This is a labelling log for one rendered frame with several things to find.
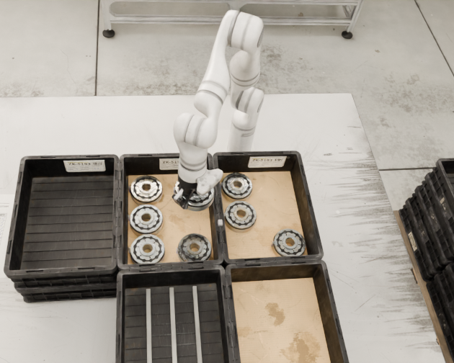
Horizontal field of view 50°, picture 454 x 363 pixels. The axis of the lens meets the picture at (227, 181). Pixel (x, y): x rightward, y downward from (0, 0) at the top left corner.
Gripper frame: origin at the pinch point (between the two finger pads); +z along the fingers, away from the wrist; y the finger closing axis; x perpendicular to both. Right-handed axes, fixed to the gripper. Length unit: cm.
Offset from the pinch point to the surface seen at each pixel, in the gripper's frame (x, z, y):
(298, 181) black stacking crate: 18.7, 11.2, -34.9
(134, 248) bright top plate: -6.3, 14.3, 17.2
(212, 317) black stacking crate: 24.5, 17.4, 17.4
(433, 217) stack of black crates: 66, 59, -95
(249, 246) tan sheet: 19.3, 17.2, -7.7
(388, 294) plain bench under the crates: 63, 30, -30
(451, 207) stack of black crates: 69, 46, -93
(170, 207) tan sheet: -9.0, 17.2, -2.1
